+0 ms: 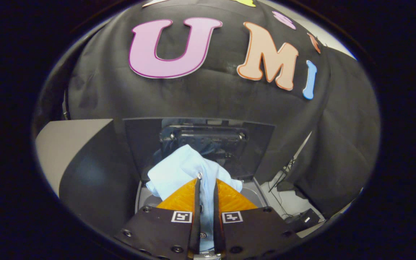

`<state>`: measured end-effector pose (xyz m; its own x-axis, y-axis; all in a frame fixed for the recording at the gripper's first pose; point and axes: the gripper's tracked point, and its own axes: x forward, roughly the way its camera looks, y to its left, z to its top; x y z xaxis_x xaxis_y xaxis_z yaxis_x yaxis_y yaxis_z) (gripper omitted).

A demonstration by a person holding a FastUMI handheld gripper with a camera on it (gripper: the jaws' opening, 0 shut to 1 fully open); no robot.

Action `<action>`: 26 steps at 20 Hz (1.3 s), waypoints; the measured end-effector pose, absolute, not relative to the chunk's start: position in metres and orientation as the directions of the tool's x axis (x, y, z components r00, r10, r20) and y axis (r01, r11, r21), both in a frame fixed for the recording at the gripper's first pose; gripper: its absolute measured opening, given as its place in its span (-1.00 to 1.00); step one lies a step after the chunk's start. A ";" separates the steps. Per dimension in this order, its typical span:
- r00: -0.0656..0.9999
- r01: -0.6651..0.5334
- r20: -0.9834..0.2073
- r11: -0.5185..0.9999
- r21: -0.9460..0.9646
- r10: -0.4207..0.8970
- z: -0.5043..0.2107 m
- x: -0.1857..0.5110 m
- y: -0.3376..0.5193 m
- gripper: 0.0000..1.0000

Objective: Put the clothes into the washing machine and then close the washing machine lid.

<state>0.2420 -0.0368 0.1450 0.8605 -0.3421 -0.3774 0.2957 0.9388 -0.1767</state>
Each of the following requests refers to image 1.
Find black cables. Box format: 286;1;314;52
268;155;299;219

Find black backdrop cloth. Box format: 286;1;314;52
33;0;381;219

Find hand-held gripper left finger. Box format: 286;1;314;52
113;178;201;260

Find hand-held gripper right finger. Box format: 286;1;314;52
213;178;302;260

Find beige cabinet with dark top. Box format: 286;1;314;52
35;118;142;231

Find light blue shirt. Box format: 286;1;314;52
146;144;243;252

